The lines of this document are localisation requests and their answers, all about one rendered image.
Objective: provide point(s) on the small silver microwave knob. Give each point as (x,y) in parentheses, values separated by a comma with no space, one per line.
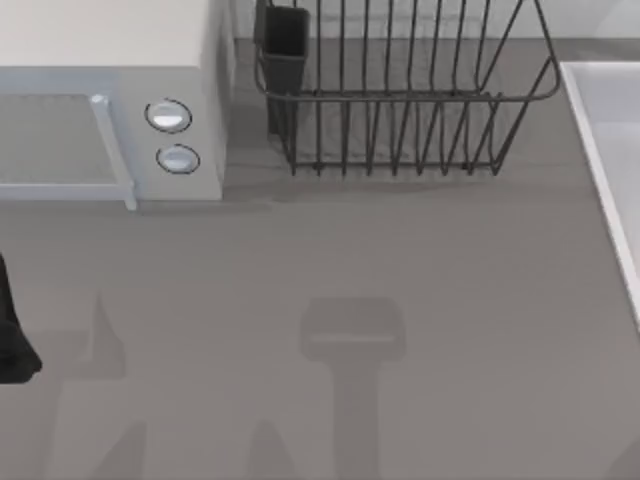
(178,159)

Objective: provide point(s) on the large silver microwave knob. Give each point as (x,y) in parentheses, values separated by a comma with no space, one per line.
(168,116)

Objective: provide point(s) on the black cutlery holder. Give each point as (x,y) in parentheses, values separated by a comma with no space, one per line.
(282,45)

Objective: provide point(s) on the pale microwave oven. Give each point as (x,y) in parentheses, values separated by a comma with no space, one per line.
(165,45)

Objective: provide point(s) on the microwave oven door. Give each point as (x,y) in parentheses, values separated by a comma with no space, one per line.
(55,145)

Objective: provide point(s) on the white sink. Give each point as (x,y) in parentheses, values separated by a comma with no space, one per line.
(607,150)

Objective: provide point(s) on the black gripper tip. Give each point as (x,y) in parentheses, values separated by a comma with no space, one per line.
(12,345)

